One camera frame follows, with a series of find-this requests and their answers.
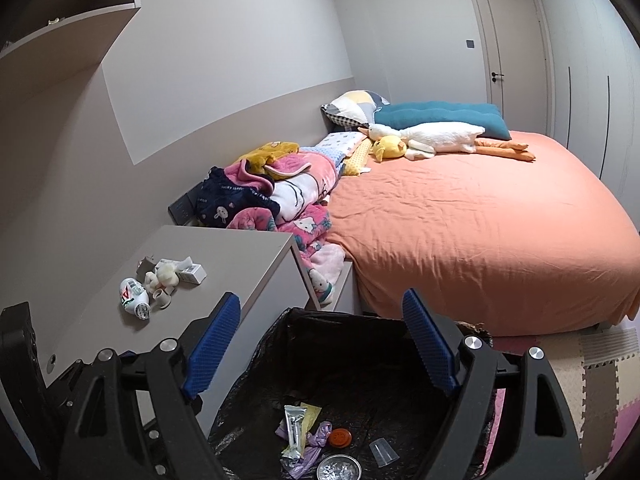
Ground grey wall shelf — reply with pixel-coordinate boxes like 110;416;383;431
1;0;141;99

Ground black trash bin bag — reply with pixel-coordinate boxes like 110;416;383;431
208;310;454;479

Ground pink cartoon blanket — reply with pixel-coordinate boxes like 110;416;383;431
224;151;339;306

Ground white rectangular carton box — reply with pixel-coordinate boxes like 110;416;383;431
176;257;207;285

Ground white goose plush toy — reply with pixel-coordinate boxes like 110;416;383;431
359;122;536;162

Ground white tissue wad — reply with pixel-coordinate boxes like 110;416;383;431
143;262;179;294

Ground yellow duck plush toy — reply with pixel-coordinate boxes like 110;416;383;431
371;134;407;162

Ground grey foam corner guard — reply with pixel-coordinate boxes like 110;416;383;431
137;257;156;276

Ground orange sheet bed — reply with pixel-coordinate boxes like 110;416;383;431
328;132;639;336

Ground yellow dotted cushion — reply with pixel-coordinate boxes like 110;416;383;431
343;138;372;176

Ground clear plastic cup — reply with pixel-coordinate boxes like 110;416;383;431
369;438;399;468

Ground silver sachet wrapper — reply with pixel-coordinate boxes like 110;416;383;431
282;405;306;460

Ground black wall socket panel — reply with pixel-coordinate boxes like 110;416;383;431
167;184;202;226

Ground grey bedroom door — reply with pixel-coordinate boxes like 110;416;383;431
473;0;551;134

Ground grey wardrobe doors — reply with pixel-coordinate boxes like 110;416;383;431
542;0;639;222

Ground orange round lid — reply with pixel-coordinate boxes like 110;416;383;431
328;428;352;448

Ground patchwork grey yellow pillow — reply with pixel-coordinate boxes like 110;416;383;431
320;90;390;131

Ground teal long pillow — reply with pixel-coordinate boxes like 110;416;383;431
374;101;511;141

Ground dotted pale blue pillow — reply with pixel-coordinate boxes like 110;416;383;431
299;131;366;167

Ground white AD drink bottle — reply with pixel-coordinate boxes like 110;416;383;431
119;278;150;321

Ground patchwork foam floor mat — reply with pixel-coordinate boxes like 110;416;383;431
489;320;640;480

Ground yellow paper scrap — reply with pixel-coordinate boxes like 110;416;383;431
300;402;321;436

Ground grey bedside cabinet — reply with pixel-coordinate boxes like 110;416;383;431
53;226;319;431

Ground purple plastic wrapper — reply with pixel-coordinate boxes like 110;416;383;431
280;420;333;479

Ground navy bunny garment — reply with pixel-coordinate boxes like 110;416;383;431
194;167;280;229

